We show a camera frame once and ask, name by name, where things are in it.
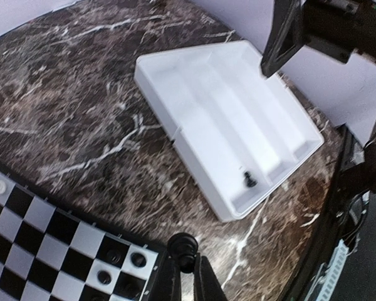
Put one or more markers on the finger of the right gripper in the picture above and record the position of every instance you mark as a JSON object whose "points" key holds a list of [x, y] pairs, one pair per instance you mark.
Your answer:
{"points": [[285, 38]]}

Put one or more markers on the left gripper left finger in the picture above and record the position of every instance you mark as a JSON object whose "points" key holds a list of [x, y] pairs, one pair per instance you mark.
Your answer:
{"points": [[168, 284]]}

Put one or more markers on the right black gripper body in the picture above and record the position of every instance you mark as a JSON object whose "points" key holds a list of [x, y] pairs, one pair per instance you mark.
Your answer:
{"points": [[341, 28]]}

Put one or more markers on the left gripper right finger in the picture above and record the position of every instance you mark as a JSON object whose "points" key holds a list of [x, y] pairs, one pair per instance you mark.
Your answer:
{"points": [[206, 284]]}

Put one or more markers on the black pawn mid tray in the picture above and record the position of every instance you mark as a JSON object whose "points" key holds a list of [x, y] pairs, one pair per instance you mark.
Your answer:
{"points": [[182, 248]]}

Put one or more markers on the black chess piece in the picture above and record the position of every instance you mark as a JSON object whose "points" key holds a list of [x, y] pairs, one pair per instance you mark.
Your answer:
{"points": [[113, 256]]}

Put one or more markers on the white plastic tray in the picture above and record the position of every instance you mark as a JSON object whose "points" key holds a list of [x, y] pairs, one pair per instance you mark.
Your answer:
{"points": [[224, 118]]}

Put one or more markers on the black and white chessboard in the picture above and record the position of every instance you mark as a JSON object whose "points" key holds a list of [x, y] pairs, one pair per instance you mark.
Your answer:
{"points": [[47, 253]]}

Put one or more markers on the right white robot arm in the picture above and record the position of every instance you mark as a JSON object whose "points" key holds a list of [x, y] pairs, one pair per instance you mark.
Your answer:
{"points": [[362, 177]]}

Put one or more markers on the white slotted cable duct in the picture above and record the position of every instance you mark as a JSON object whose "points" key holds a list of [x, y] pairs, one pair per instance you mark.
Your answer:
{"points": [[333, 272]]}

